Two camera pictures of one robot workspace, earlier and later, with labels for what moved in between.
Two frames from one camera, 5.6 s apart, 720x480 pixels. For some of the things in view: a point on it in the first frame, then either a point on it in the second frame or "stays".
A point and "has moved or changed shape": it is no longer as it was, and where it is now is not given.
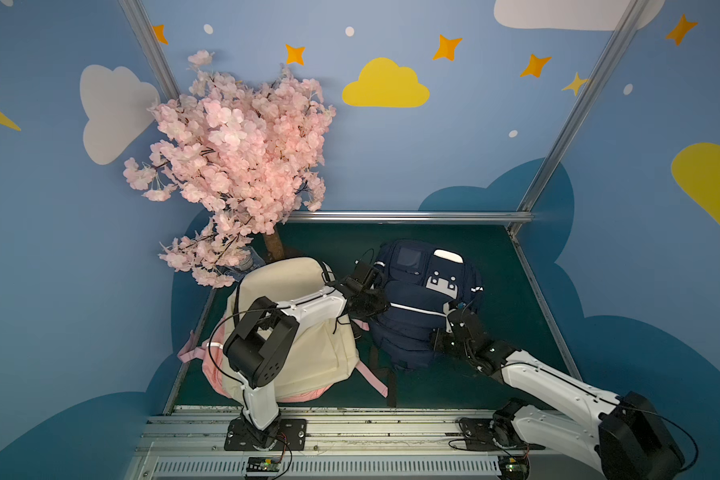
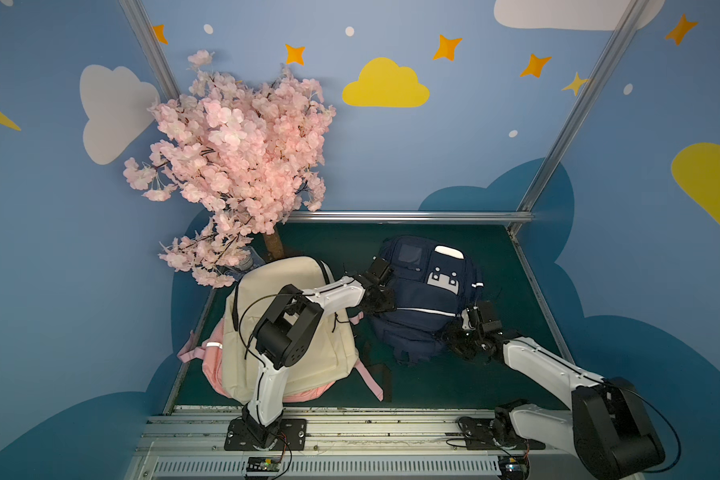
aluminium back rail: [405, 217] stays
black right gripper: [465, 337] → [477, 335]
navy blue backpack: [422, 280] has moved or changed shape
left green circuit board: [263, 464] stays
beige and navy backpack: [322, 354] stays
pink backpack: [215, 372] stays
